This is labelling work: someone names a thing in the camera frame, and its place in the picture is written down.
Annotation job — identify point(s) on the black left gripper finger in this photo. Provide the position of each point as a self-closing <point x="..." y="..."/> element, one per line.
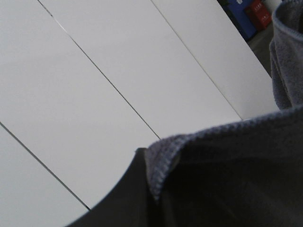
<point x="128" y="204"/>

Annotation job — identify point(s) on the dark navy towel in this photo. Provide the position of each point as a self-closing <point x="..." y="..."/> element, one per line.
<point x="243" y="174"/>

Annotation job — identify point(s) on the blue and red boxes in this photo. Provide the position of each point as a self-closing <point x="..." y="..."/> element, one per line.
<point x="249" y="16"/>

